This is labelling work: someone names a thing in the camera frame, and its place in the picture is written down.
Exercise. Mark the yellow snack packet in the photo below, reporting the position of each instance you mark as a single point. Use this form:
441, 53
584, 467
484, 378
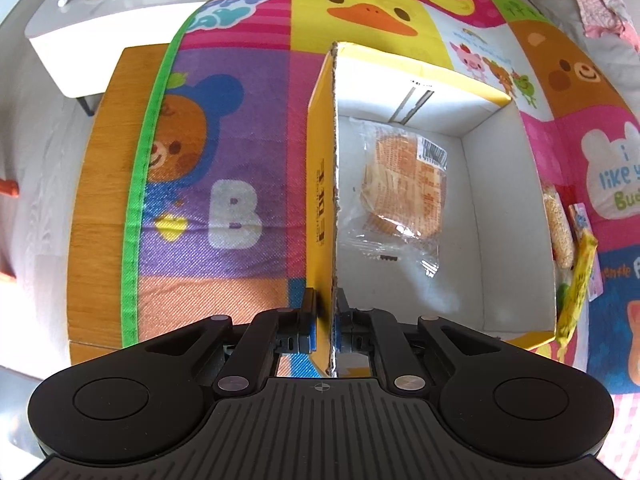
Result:
577, 290

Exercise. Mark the wooden table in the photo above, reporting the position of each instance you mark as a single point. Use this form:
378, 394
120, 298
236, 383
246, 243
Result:
100, 210

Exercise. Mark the round biscuit snack packet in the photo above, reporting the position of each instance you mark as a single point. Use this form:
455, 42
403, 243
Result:
560, 230

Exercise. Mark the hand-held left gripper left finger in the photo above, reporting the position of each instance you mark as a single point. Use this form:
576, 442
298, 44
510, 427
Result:
312, 331

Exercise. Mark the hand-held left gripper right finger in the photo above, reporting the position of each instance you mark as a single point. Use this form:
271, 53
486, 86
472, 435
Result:
339, 334

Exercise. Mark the yellow cardboard box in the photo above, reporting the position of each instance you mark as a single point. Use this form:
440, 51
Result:
320, 160

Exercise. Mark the colourful cartoon play mat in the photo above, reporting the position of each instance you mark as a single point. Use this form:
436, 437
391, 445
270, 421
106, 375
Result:
225, 135

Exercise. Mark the clear bread packet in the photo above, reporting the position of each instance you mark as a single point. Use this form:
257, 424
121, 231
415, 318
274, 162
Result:
400, 185

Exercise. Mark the orange plastic stool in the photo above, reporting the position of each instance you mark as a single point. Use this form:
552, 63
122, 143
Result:
6, 187

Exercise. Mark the white coffee table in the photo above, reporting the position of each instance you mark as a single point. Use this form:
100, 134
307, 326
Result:
125, 20

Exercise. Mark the pink patterned clothes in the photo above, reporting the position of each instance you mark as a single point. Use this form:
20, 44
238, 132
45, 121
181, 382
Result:
600, 0

